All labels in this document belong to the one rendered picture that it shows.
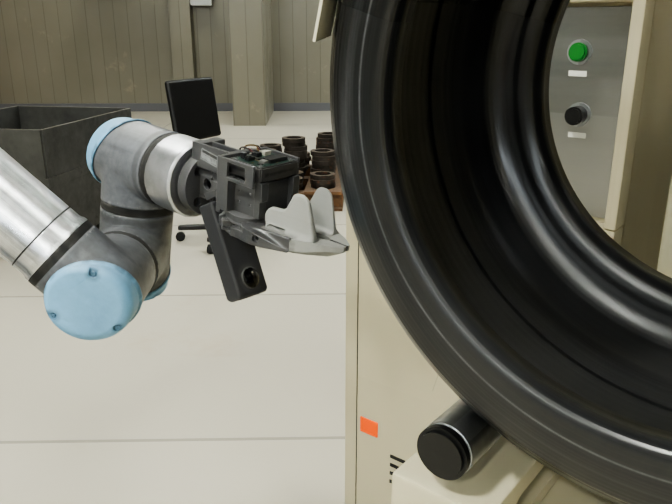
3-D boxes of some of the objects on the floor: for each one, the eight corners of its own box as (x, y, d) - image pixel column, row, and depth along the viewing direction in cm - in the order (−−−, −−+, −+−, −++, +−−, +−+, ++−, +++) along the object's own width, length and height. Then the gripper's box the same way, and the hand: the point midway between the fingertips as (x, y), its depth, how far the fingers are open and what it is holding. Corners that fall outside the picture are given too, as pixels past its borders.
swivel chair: (279, 225, 437) (275, 76, 408) (271, 255, 380) (266, 84, 351) (186, 226, 436) (175, 76, 407) (165, 255, 380) (151, 84, 351)
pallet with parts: (232, 211, 471) (229, 150, 458) (252, 176, 582) (250, 126, 569) (349, 211, 471) (349, 150, 458) (346, 176, 582) (347, 126, 569)
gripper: (170, 143, 73) (323, 195, 61) (232, 133, 79) (380, 179, 68) (170, 218, 76) (315, 281, 64) (230, 203, 83) (370, 257, 71)
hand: (336, 251), depth 68 cm, fingers closed
